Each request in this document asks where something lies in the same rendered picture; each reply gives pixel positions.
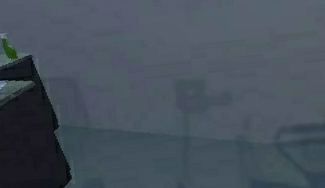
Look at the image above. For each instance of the dark kitchen counter cabinet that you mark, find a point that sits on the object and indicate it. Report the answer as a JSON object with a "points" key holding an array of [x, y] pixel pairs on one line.
{"points": [[15, 147]]}

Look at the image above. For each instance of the green spray bottle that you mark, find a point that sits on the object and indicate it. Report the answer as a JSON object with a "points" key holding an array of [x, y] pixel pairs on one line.
{"points": [[8, 50]]}

